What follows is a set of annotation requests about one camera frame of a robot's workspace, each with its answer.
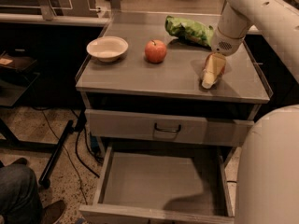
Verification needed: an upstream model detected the white bowl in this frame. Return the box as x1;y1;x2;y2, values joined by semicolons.
86;36;128;63

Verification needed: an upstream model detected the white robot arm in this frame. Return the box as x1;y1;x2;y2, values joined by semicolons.
211;0;299;224

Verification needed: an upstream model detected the closed top drawer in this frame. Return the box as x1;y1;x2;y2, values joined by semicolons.
85;109;253;147

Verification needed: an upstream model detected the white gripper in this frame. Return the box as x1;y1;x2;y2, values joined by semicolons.
201;27;245;90

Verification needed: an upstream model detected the open middle drawer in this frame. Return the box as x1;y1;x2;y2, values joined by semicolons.
79;146;235;224

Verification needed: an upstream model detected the grey drawer cabinet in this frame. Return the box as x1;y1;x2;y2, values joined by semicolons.
75;10;274;224

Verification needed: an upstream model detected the green chip bag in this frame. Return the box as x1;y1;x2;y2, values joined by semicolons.
164;16;214;48

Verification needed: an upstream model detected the black drawer handle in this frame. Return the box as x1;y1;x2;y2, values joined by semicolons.
154;123;181;133

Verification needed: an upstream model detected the black metal stand leg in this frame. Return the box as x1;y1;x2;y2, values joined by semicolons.
38;120;73;189

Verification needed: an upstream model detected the dark side table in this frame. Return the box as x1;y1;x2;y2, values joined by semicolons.
0;51;39;107

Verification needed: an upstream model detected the red apple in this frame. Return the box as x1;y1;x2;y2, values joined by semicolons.
144;39;167;63

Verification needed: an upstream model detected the person's leg in jeans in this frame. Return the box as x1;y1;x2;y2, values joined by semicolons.
0;164;43;224

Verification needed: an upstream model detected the brown shoe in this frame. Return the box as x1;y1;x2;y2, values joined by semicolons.
40;200;66;224

